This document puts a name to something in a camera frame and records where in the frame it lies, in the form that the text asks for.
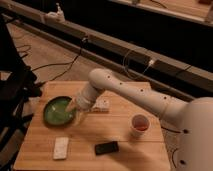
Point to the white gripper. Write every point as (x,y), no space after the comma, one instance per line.
(85,99)

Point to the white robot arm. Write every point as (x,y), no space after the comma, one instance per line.
(194,119)

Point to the white sponge block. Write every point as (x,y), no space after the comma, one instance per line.
(60,148)

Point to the black smartphone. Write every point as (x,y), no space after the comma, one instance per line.
(105,148)

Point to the wooden table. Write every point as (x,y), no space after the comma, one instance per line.
(144,153)

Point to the black chair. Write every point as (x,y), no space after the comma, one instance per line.
(15,90)

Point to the white cup with red drink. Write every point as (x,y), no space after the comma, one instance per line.
(139,125)

